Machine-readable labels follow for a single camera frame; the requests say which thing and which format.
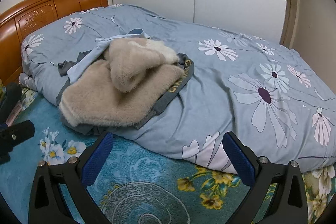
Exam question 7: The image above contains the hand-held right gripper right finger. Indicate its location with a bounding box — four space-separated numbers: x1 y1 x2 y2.
222 131 309 224

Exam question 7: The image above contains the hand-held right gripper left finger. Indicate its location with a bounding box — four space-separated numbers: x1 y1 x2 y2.
28 132 114 224

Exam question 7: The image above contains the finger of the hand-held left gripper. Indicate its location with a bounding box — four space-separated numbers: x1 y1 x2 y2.
0 120 36 165

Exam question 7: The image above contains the beige fuzzy sweater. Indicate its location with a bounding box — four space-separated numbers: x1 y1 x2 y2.
58 39 184 128

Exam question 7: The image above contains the pink folded garment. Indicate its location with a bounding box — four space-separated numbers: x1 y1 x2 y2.
7 105 23 126

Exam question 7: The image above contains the teal floral bed sheet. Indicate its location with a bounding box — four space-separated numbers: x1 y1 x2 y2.
0 85 336 224

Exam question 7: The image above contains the blue floral quilt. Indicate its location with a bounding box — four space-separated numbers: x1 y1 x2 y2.
20 4 336 174

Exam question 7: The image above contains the grey garment with lettered band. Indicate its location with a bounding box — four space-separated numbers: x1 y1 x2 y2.
58 52 195 135

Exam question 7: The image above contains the wooden headboard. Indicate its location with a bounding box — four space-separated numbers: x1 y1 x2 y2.
0 0 109 83

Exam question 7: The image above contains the wooden door frame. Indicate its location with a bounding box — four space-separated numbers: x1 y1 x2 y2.
280 0 300 47

